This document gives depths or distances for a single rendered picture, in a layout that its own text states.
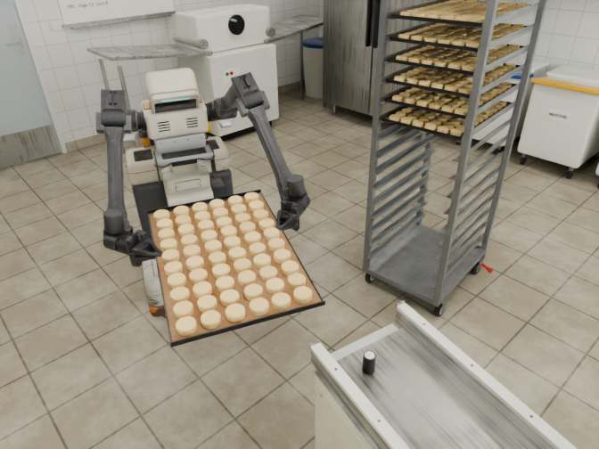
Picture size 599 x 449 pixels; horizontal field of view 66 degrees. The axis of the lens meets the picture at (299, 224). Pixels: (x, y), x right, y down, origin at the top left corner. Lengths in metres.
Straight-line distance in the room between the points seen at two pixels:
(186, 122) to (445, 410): 1.59
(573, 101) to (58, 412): 3.99
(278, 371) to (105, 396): 0.81
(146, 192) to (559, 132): 3.26
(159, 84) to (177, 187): 0.51
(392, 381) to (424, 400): 0.09
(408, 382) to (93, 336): 1.91
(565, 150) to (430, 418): 3.44
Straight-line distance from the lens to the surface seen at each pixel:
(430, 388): 1.25
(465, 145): 2.09
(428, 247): 2.94
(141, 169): 2.53
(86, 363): 2.63
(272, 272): 1.29
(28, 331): 2.96
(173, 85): 2.09
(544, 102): 4.35
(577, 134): 4.32
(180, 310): 1.22
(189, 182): 2.30
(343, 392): 1.16
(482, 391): 1.24
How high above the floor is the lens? 1.80
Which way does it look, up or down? 32 degrees down
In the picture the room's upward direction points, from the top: 1 degrees counter-clockwise
